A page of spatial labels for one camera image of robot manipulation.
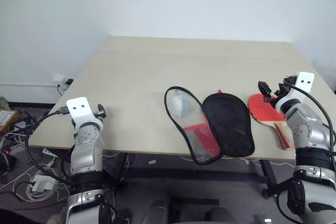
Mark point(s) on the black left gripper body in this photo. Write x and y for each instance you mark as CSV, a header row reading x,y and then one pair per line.
x,y
102,111

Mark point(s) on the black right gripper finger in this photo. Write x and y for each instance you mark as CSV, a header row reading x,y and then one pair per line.
x,y
270,98
264,86

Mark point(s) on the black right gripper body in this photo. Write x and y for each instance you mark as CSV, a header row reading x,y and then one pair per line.
x,y
282,89

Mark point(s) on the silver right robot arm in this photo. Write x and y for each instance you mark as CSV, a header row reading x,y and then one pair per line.
x,y
307,134

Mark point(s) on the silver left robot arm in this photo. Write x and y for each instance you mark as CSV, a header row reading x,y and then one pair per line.
x,y
84,153

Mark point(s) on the red table tennis paddle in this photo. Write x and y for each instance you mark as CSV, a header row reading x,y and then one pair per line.
x,y
262,111

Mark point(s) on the black and clear paddle case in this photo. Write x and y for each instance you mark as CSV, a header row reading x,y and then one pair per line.
x,y
210,127

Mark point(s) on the white power strip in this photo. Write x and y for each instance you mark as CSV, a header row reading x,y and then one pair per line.
x,y
49,152

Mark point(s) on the grey electronic box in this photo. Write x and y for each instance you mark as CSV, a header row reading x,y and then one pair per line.
x,y
17,148

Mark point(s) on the white power adapter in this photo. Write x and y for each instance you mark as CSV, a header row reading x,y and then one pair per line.
x,y
43,183

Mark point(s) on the brown cardboard box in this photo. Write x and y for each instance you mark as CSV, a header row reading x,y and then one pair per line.
x,y
6,119

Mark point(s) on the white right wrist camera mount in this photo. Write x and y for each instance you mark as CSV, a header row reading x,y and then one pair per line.
x,y
302,83

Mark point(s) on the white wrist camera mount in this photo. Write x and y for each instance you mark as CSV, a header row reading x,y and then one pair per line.
x,y
80,113
302,83

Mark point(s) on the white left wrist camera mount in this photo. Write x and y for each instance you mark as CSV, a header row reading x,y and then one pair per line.
x,y
80,113

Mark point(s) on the white wall socket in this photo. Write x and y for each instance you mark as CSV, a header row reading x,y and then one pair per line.
x,y
62,80

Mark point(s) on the black metal table frame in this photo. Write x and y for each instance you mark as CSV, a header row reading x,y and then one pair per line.
x,y
189,172

